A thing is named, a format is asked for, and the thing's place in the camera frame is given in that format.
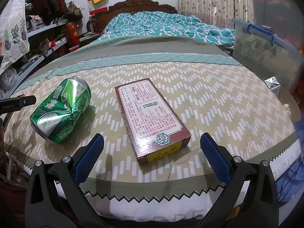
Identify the upper clear storage bin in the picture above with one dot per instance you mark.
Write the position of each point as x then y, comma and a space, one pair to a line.
281, 17

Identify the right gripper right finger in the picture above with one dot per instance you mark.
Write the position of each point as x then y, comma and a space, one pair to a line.
249, 197

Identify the tan round trash bin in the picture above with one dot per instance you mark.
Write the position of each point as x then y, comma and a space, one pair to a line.
290, 104

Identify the green soda can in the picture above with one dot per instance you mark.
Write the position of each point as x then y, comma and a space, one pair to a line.
55, 118

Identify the lower clear storage bin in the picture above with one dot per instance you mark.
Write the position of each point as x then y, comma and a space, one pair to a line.
267, 55

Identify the teal patterned quilt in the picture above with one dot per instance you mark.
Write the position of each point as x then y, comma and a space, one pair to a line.
159, 23

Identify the clear storage bin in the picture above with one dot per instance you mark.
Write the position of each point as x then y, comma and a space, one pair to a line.
267, 55
281, 17

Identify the blue white milk carton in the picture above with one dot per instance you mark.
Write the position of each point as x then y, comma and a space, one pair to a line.
273, 84

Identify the pink yellow box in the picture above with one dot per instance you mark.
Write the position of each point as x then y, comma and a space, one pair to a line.
154, 128

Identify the white home print cloth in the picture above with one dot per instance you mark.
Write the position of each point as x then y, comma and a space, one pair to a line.
14, 41

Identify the dark carved wooden headboard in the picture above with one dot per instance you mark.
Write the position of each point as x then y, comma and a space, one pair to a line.
99, 21

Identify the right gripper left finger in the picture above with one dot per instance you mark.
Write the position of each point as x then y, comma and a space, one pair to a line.
43, 207

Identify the grey storage shelf unit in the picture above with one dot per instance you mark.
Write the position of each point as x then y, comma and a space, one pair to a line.
45, 44

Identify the leaf print curtain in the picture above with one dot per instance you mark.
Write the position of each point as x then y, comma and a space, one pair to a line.
218, 12

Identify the blue cloth bag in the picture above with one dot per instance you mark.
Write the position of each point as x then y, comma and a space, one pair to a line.
291, 181

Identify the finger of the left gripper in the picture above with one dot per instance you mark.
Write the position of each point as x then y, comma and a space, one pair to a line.
16, 104

